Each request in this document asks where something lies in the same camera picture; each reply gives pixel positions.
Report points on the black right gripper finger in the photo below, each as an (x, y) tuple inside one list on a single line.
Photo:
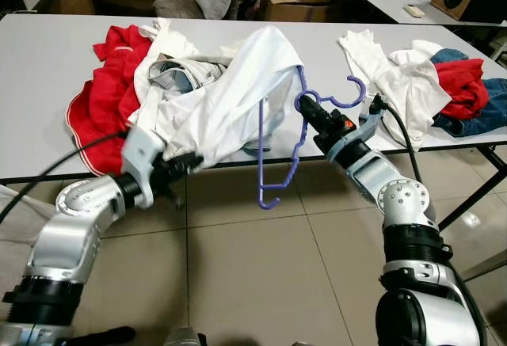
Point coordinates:
[(312, 112), (321, 105)]

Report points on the plain white t-shirt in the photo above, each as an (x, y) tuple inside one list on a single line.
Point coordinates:
[(238, 93)]

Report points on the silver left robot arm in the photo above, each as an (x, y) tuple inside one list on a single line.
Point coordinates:
[(79, 203)]

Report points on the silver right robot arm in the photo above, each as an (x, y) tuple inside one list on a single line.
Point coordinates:
[(396, 195)]

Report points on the light washed denim garment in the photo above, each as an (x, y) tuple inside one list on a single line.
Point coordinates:
[(178, 77)]

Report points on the white collared shirt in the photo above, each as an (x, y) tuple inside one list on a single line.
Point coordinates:
[(404, 77)]

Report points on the red garment with white stripe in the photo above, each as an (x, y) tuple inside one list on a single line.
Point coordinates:
[(107, 93)]

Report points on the open brown cardboard box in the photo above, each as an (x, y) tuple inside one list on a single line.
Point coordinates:
[(297, 4)]

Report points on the small red crumpled garment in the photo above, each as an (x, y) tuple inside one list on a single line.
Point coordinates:
[(459, 85)]

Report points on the white remote control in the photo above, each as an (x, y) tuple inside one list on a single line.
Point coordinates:
[(414, 11)]

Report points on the blue denim jeans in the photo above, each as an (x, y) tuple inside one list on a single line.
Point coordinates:
[(491, 108)]

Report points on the white table with black legs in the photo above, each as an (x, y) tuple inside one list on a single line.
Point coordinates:
[(47, 69)]

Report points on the grey robot left foot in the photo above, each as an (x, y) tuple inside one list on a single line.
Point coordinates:
[(182, 338)]

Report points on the pale grey right wrist camera mount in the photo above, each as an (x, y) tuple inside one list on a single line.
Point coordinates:
[(356, 138)]

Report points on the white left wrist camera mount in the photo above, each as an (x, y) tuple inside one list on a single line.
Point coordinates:
[(142, 156)]

